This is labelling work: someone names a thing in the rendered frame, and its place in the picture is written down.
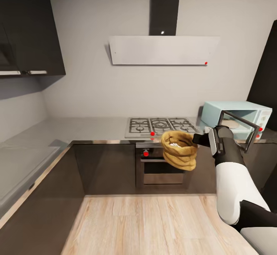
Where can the microwave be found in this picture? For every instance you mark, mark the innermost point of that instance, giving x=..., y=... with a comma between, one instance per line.
x=245, y=119

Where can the popcorn bag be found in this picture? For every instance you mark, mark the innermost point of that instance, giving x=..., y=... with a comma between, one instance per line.
x=183, y=155

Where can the burner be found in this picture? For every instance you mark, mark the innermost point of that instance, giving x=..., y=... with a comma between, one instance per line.
x=153, y=127

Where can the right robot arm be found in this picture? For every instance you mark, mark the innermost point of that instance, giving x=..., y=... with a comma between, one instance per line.
x=238, y=202

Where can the cabinet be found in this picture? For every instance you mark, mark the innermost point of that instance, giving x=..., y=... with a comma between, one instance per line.
x=29, y=45

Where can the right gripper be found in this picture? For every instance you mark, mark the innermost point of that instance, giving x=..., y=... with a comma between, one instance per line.
x=200, y=140

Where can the oven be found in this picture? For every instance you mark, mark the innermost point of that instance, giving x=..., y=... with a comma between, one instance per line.
x=154, y=172

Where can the fridge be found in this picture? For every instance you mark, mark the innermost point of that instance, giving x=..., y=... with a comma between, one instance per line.
x=264, y=92

